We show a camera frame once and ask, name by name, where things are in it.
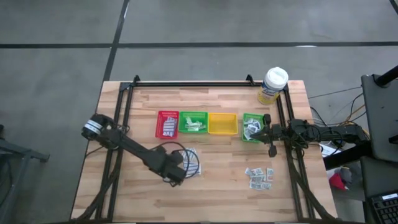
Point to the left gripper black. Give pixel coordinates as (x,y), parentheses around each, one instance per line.
(174,175)

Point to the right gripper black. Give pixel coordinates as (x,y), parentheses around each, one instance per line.
(273,133)

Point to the grey-white pad packet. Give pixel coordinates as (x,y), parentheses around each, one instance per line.
(265,185)
(257,171)
(256,180)
(255,186)
(270,174)
(248,172)

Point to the small green-white packet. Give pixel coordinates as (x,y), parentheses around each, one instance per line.
(202,126)
(189,127)
(196,124)
(196,128)
(188,120)

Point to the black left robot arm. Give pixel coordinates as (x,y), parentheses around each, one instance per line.
(130,147)

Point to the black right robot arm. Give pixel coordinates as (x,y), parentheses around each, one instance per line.
(329,133)

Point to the green plastic basket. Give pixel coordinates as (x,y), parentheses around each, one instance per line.
(262,116)
(193,114)

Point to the yellow plastic basket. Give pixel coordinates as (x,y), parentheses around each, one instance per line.
(222,124)

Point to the red plastic basket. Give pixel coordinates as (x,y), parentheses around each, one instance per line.
(159,124)

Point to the Lysol wipes canister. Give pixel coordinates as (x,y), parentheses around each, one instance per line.
(275,79)

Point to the white paper sheet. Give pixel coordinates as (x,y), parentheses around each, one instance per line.
(329,152)

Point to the black slanted bar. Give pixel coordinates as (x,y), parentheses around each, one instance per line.
(345,158)

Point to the red cloth object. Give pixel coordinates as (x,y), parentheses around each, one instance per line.
(336,183)

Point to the grey cloth object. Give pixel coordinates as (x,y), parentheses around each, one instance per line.
(346,175)

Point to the dark desk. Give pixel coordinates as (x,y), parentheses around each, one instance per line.
(373,177)

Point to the black pole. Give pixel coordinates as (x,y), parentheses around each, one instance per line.
(388,76)

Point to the black keyboard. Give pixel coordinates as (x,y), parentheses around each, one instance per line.
(387,211)

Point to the grey metal stand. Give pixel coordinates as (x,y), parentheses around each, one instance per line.
(28,153)

